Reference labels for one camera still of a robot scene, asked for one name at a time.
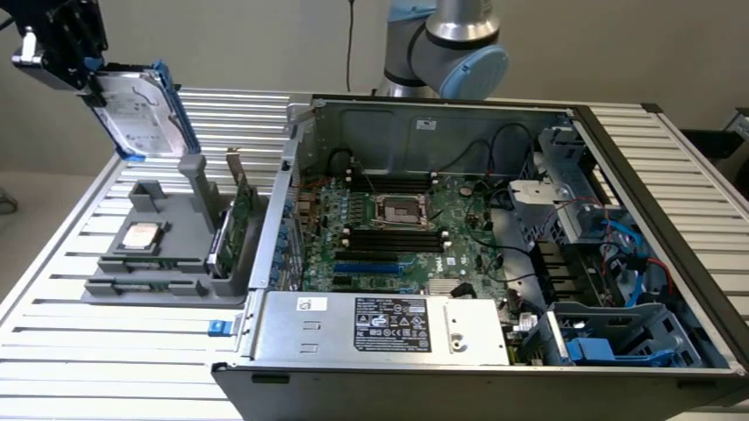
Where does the black RAM slot bank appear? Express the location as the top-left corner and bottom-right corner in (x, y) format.
(346, 226), (451, 252)
(347, 171), (439, 192)

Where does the blue expansion slot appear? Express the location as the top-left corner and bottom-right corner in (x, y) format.
(333, 261), (407, 274)

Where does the silver power supply unit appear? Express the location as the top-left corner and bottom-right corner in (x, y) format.
(250, 290), (511, 366)

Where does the black expansion slot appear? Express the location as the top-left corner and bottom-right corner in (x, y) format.
(333, 249), (407, 263)

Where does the hard disk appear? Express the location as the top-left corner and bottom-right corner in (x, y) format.
(87, 60), (202, 163)

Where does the thin black wall cable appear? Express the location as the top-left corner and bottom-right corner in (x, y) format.
(346, 0), (357, 94)

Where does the silver CPU chip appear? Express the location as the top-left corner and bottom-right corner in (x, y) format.
(115, 221), (172, 256)

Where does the CPU socket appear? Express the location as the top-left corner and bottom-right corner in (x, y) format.
(370, 192), (433, 228)

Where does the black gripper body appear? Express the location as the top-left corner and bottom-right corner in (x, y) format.
(11, 0), (111, 95)

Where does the green motherboard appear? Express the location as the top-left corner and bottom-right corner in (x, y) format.
(290, 174), (511, 300)

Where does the red wire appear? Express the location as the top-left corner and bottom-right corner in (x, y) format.
(641, 257), (680, 296)

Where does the blue wire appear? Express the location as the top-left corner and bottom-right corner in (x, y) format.
(601, 213), (654, 282)

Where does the grey parts rack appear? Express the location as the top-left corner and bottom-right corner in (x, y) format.
(80, 153), (271, 309)

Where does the black wire loop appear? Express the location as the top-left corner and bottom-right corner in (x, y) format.
(437, 122), (535, 177)

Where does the black open PC case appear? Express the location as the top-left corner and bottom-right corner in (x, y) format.
(208, 93), (749, 421)

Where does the silver chipset heatsink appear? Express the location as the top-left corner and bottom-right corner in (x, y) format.
(426, 277), (465, 297)

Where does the grey metal drive cage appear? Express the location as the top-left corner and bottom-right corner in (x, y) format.
(506, 125), (613, 246)

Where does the grey disk bay blue latch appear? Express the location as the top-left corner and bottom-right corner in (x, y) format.
(542, 301), (706, 368)

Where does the green graphics card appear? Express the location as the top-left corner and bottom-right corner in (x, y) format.
(208, 147), (262, 280)

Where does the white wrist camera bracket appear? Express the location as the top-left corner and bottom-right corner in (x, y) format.
(11, 26), (43, 68)

